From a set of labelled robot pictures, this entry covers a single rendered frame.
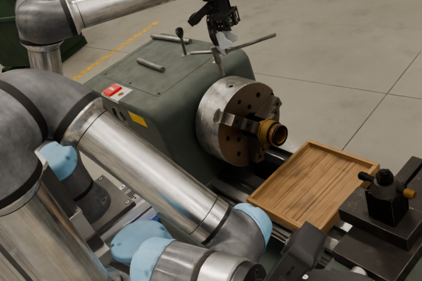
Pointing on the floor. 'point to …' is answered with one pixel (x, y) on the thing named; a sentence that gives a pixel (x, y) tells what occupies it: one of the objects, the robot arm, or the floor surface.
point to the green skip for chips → (9, 26)
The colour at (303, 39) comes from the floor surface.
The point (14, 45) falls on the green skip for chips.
